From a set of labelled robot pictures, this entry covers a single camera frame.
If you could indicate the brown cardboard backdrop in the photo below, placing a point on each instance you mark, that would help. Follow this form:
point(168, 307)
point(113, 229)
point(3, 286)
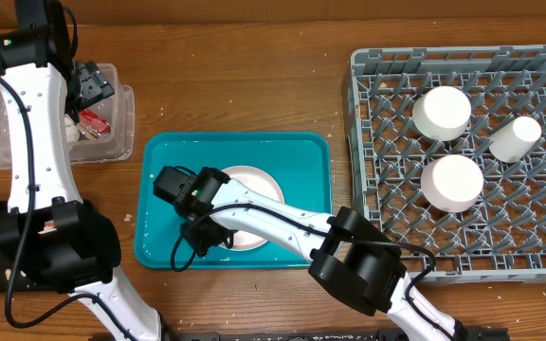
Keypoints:
point(164, 12)

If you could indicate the clear plastic bin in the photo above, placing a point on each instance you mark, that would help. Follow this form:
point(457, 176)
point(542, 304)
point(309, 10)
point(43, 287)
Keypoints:
point(118, 110)

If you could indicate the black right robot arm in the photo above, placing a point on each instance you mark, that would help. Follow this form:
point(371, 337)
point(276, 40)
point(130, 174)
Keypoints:
point(350, 258)

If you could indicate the pale green bowl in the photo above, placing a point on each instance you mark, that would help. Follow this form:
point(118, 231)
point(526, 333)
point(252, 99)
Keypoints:
point(442, 113)

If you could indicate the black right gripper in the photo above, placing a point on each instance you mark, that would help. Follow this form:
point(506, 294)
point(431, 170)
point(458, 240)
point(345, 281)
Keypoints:
point(207, 235)

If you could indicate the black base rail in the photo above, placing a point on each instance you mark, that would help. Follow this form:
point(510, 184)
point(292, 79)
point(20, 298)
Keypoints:
point(476, 334)

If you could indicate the large pink plate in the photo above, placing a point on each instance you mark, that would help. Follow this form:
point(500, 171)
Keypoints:
point(262, 183)

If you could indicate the white upside-down cup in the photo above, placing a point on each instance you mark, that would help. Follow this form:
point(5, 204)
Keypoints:
point(515, 139)

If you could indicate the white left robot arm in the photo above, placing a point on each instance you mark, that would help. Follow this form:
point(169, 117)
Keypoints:
point(43, 189)

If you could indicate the grey plastic dish rack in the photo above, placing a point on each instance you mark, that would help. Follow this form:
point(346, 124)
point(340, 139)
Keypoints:
point(503, 236)

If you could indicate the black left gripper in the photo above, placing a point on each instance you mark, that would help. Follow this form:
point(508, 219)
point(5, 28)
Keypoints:
point(94, 83)

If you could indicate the teal plastic tray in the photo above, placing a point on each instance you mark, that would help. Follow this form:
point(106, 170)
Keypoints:
point(298, 161)

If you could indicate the red snack wrapper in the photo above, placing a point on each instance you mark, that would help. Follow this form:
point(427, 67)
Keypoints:
point(92, 126)

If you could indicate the white paper napkin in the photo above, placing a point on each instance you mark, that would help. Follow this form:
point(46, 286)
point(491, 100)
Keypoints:
point(72, 132)

